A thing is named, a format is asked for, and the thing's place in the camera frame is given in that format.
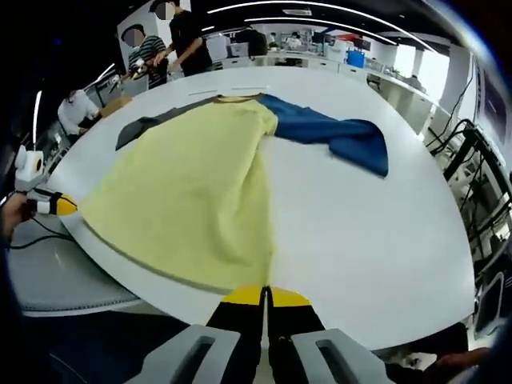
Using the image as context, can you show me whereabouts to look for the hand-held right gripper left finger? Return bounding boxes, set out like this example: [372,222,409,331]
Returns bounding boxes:
[131,284,267,384]

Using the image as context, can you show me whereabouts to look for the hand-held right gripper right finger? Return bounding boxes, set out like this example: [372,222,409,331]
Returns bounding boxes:
[266,286,401,384]

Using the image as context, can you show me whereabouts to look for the yellow blue grey garment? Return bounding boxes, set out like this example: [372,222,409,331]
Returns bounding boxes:
[79,92,390,296]

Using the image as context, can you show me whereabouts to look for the person's left hand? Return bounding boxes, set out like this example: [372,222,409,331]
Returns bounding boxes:
[0,192,36,241]

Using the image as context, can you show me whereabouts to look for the white mesh office chair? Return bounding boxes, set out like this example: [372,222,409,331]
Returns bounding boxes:
[6,218,142,318]

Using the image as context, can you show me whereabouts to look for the brown cardboard box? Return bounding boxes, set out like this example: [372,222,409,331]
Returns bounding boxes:
[98,95,134,119]

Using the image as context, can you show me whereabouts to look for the person's blue jeans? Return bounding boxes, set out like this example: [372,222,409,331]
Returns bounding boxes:
[23,310,193,384]

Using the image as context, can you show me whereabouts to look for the dark office chair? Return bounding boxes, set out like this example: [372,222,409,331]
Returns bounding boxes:
[474,271,505,337]

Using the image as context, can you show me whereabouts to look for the long white desk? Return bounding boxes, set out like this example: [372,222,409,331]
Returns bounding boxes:
[366,70,453,135]

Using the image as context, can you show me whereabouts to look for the curved ceiling light strip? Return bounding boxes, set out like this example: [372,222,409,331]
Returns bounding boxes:
[206,0,437,53]
[243,14,354,29]

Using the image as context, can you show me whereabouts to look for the row of white cabinets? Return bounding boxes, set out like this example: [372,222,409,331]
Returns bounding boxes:
[215,51,385,87]

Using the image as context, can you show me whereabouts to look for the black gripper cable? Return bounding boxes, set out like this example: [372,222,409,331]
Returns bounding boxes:
[7,215,79,250]

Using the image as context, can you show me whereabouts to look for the black cable rack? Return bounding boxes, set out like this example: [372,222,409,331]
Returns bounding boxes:
[423,118,512,261]

